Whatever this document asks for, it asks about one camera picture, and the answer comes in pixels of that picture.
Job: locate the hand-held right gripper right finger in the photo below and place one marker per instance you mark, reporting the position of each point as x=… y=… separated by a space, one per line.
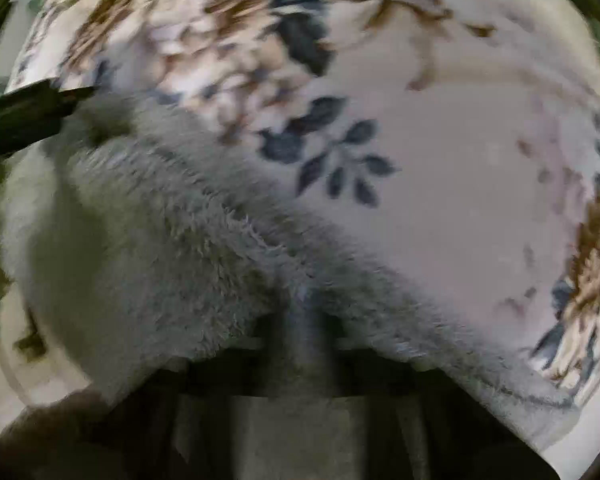
x=343 y=334

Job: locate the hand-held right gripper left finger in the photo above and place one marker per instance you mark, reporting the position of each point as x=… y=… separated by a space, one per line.
x=269 y=334

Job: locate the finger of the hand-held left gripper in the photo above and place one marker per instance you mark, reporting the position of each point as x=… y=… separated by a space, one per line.
x=26 y=115

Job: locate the grey fluffy towel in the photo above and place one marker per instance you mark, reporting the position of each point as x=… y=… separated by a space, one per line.
x=180 y=240

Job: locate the floral printed blanket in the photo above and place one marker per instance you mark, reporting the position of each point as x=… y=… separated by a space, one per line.
x=455 y=160

